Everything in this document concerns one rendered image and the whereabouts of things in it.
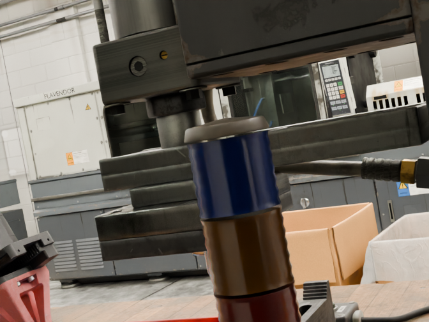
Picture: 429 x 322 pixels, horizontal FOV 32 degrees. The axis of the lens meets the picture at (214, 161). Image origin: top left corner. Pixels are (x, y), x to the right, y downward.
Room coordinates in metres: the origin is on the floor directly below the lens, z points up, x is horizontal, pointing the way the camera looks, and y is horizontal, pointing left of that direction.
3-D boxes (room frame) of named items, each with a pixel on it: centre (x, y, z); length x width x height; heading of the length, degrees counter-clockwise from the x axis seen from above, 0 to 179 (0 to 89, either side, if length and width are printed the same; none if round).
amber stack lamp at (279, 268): (0.34, -0.01, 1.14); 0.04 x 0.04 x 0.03
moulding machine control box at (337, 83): (5.13, -0.92, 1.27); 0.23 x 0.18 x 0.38; 152
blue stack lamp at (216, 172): (0.34, -0.01, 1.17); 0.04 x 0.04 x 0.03
